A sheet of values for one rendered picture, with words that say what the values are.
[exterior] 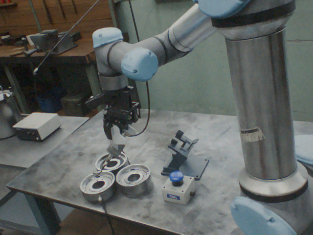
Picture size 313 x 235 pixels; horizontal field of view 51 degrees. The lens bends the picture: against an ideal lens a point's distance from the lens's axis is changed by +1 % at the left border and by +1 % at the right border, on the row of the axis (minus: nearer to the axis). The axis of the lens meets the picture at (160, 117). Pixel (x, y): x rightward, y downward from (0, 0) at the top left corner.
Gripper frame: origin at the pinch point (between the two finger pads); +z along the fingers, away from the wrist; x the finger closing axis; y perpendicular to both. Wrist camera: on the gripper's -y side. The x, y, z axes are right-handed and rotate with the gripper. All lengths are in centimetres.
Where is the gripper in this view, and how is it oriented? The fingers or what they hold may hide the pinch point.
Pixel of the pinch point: (118, 142)
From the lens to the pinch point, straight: 102.2
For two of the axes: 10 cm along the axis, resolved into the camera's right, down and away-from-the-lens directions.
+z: 0.6, 8.5, 5.2
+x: 4.7, -4.9, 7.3
